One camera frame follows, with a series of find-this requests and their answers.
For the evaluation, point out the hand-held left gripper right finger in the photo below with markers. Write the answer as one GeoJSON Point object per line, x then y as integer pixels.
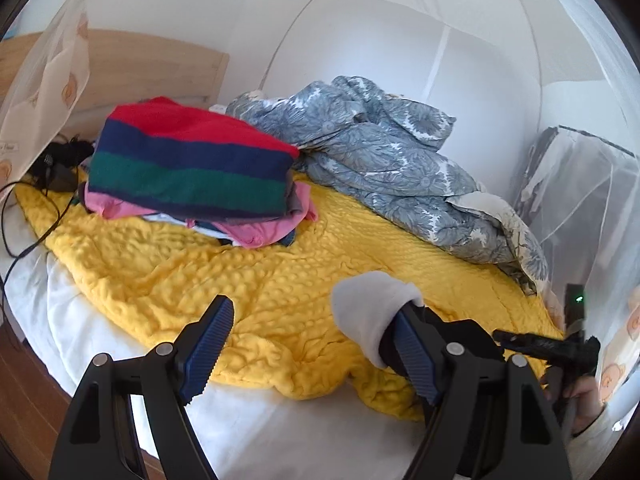
{"type": "Point", "coordinates": [415, 355]}

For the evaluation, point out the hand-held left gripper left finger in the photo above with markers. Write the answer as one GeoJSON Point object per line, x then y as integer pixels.
{"type": "Point", "coordinates": [210, 350]}

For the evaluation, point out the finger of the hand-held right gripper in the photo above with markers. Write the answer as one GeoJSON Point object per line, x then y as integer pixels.
{"type": "Point", "coordinates": [530, 342]}

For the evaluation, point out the white and black shirt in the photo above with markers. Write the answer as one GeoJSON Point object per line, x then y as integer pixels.
{"type": "Point", "coordinates": [370, 310]}

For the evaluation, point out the person's right forearm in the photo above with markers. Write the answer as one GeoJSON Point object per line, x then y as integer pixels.
{"type": "Point", "coordinates": [595, 440]}

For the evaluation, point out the person's right hand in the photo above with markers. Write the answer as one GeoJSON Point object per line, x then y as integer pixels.
{"type": "Point", "coordinates": [582, 395]}

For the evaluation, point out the yellow textured blanket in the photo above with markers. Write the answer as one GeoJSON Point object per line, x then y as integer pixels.
{"type": "Point", "coordinates": [275, 285]}

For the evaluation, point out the white bed sheet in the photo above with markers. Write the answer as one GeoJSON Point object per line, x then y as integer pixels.
{"type": "Point", "coordinates": [300, 425]}

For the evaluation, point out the grey-brown garment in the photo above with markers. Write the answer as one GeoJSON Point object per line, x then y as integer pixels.
{"type": "Point", "coordinates": [300, 197]}

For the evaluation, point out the grey floral duvet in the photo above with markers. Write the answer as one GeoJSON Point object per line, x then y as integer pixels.
{"type": "Point", "coordinates": [380, 155]}

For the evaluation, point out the black charger bundle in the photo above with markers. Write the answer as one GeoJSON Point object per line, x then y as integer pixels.
{"type": "Point", "coordinates": [65, 152]}

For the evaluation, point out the white mosquito net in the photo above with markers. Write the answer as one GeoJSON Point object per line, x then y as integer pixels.
{"type": "Point", "coordinates": [600, 35]}

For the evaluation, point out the wooden headboard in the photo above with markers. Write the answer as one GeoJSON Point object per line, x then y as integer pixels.
{"type": "Point", "coordinates": [150, 70]}

